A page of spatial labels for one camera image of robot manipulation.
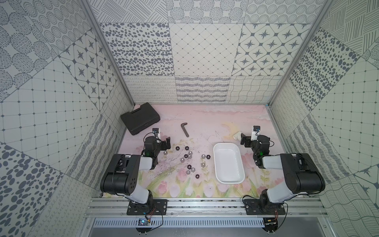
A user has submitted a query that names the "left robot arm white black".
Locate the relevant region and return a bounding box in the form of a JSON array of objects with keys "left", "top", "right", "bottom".
[{"left": 100, "top": 136, "right": 171, "bottom": 209}]

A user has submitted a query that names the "white pipe elbow fitting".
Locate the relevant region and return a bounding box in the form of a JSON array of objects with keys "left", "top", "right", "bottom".
[{"left": 233, "top": 131, "right": 242, "bottom": 141}]

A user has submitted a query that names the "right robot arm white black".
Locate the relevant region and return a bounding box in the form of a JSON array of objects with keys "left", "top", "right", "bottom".
[{"left": 238, "top": 134, "right": 326, "bottom": 209}]

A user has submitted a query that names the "white storage tray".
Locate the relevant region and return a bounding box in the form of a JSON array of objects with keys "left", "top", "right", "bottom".
[{"left": 213, "top": 143, "right": 245, "bottom": 185}]

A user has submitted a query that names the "rusty wrench jaw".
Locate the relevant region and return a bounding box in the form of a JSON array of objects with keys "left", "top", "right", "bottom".
[{"left": 181, "top": 122, "right": 189, "bottom": 138}]

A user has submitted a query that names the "black plastic tool case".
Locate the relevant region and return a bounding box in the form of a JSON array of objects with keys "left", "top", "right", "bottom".
[{"left": 120, "top": 103, "right": 160, "bottom": 135}]

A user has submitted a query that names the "left controller board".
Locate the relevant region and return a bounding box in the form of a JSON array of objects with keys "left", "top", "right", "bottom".
[{"left": 136, "top": 218, "right": 152, "bottom": 234}]

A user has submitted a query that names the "controller board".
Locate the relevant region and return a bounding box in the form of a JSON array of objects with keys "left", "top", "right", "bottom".
[
  {"left": 136, "top": 218, "right": 152, "bottom": 234},
  {"left": 262, "top": 218, "right": 278, "bottom": 234}
]

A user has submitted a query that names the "right controller board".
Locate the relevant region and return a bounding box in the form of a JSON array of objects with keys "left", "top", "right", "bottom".
[{"left": 262, "top": 218, "right": 278, "bottom": 234}]

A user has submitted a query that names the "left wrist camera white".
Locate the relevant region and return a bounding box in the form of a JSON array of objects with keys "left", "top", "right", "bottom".
[{"left": 152, "top": 128, "right": 161, "bottom": 140}]

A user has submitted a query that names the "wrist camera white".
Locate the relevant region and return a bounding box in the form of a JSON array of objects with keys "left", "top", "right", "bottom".
[
  {"left": 251, "top": 125, "right": 261, "bottom": 141},
  {"left": 152, "top": 128, "right": 161, "bottom": 140}
]

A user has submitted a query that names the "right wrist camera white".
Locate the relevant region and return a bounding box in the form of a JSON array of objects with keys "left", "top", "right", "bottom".
[{"left": 251, "top": 125, "right": 261, "bottom": 141}]

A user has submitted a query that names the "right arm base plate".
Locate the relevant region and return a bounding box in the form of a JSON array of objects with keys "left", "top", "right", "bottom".
[{"left": 242, "top": 198, "right": 286, "bottom": 215}]

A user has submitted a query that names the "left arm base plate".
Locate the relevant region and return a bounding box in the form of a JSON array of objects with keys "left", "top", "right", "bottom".
[{"left": 127, "top": 199, "right": 168, "bottom": 216}]

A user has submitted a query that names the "aluminium rail frame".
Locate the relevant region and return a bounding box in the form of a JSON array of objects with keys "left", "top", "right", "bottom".
[{"left": 84, "top": 197, "right": 328, "bottom": 218}]

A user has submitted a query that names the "white slotted cable duct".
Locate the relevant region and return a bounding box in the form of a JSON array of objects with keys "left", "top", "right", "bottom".
[{"left": 93, "top": 217, "right": 264, "bottom": 228}]

